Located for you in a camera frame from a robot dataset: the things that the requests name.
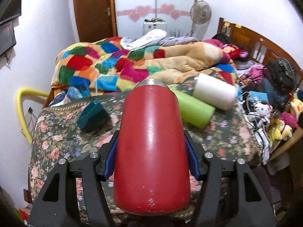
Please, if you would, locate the red thermos bottle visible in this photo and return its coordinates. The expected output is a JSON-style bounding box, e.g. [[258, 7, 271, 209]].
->
[[113, 79, 191, 216]]

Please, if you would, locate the brown wooden door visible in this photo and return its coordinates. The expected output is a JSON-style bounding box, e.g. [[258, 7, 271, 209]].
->
[[73, 0, 117, 42]]

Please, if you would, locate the sliding wardrobe with hearts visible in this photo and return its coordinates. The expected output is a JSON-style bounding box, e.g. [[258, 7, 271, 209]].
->
[[115, 0, 197, 38]]

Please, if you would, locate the yellow plush toy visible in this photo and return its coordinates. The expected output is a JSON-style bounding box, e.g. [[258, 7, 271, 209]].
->
[[269, 119, 293, 141]]

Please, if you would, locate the grey white crumpled cloth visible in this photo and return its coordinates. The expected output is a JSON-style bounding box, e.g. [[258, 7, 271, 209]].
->
[[120, 29, 199, 51]]

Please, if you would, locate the wall mounted black television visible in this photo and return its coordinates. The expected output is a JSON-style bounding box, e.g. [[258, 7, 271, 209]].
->
[[0, 0, 22, 25]]

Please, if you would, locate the yellow foam tube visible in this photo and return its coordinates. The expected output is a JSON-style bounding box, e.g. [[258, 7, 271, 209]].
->
[[15, 87, 48, 145]]

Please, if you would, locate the colourful patchwork blanket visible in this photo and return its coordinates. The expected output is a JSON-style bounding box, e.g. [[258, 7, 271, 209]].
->
[[51, 37, 233, 92]]

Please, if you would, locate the white small cabinet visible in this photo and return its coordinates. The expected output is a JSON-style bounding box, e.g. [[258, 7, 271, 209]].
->
[[143, 18, 167, 35]]

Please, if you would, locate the wooden bed headboard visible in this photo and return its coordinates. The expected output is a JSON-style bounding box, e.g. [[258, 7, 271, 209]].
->
[[217, 17, 302, 85]]

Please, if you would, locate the green thermos bottle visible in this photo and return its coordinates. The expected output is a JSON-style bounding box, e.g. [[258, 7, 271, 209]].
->
[[170, 87, 215, 130]]

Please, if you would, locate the red plush toy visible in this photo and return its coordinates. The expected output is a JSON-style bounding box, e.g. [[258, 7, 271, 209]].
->
[[223, 44, 248, 60]]

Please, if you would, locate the standing electric fan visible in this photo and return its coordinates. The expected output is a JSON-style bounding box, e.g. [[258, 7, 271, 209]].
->
[[190, 0, 212, 36]]

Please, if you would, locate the white thermos bottle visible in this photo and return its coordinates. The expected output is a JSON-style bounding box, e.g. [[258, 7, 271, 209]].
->
[[193, 73, 237, 111]]

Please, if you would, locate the floral bed sheet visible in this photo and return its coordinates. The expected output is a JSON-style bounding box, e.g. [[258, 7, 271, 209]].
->
[[28, 70, 262, 225]]

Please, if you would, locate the black bag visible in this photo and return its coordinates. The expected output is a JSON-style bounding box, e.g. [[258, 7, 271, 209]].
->
[[266, 57, 297, 93]]

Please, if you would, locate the small wall mounted monitor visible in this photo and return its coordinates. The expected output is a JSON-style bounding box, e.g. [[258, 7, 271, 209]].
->
[[0, 22, 16, 56]]

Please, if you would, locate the dark teal mug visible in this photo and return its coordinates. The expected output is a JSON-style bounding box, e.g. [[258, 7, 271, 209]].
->
[[77, 98, 110, 133]]

